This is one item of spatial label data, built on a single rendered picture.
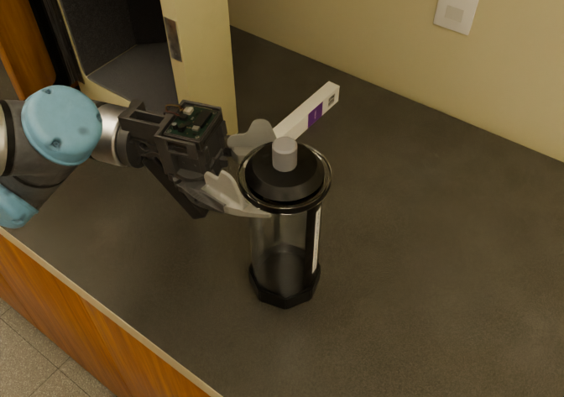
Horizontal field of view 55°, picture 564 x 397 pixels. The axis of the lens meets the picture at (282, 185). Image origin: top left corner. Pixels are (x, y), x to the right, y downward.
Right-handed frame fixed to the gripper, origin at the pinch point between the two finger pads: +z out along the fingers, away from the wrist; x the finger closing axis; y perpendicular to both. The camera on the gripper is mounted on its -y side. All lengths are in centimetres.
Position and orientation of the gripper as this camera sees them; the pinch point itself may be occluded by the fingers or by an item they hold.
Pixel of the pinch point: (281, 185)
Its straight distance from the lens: 64.7
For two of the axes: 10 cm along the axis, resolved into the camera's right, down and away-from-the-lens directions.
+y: -0.6, -6.9, -7.2
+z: 9.3, 2.2, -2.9
